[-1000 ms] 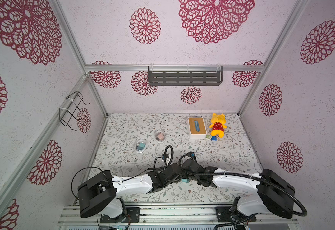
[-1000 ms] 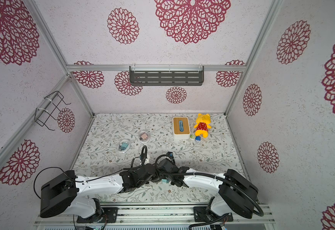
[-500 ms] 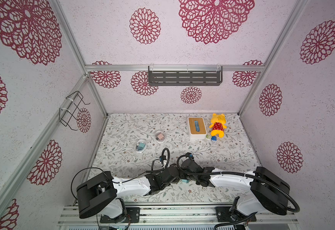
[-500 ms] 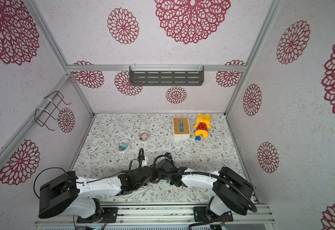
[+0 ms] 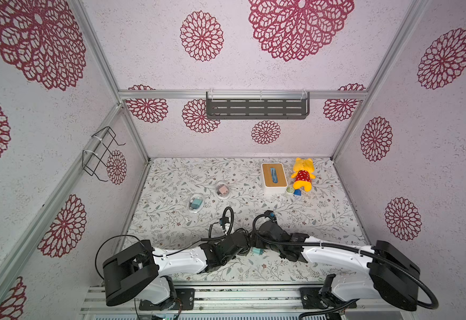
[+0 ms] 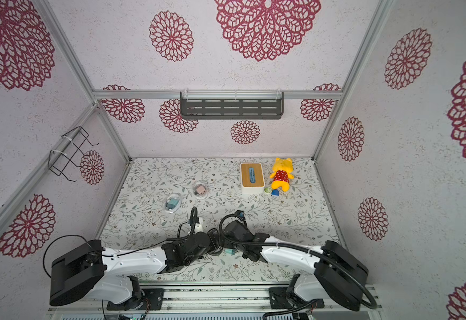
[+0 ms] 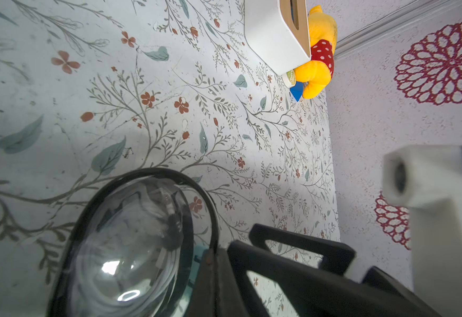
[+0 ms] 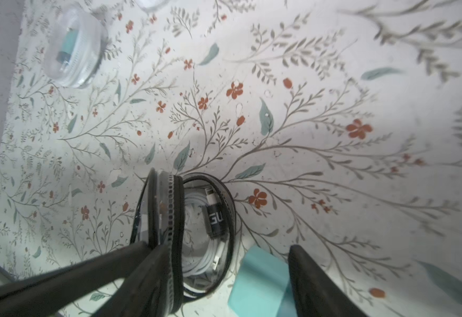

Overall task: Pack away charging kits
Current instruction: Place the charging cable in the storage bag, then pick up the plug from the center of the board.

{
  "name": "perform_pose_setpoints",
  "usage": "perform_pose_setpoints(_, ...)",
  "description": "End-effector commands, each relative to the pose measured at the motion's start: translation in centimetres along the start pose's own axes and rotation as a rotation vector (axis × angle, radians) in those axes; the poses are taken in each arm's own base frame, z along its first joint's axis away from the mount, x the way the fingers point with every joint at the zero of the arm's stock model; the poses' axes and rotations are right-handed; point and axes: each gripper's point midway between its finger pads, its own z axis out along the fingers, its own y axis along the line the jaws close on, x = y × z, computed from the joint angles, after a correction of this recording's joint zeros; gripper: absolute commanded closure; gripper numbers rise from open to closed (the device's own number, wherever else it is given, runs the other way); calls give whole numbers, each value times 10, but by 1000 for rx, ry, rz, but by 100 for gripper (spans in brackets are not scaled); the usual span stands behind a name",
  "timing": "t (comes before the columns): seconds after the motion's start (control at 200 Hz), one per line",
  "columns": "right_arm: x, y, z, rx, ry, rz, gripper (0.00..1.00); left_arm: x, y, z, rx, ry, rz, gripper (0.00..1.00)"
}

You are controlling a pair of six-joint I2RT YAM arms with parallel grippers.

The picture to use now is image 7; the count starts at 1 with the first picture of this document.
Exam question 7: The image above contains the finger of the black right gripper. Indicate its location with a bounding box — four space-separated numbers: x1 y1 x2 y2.
227 241 378 316
249 224 356 276

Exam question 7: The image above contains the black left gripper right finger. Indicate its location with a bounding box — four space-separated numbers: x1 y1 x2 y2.
362 266 440 316

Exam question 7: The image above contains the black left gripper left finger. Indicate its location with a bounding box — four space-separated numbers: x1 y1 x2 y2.
184 248 249 317

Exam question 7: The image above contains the black rimmed round lid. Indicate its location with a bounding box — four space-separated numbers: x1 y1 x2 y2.
46 168 219 316

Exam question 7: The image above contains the blue toy block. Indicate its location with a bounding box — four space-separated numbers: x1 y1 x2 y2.
290 81 304 102

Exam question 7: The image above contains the yellow plush bear toy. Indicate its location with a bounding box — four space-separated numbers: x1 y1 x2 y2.
294 5 338 100

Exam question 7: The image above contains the white wooden-top tissue box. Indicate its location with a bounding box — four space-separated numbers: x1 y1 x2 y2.
244 0 311 75

